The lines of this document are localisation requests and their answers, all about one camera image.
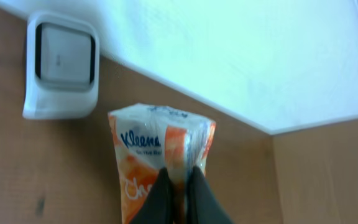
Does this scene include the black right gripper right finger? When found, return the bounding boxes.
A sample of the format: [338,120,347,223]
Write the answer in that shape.
[186,166,233,224]

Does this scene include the orange juice box pair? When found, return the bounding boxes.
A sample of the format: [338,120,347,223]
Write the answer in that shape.
[108,103,216,223]

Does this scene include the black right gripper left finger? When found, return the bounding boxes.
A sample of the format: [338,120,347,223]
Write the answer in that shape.
[130,168,173,224]

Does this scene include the white barcode scanner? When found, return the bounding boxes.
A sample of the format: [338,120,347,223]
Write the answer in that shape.
[22,11,100,120]

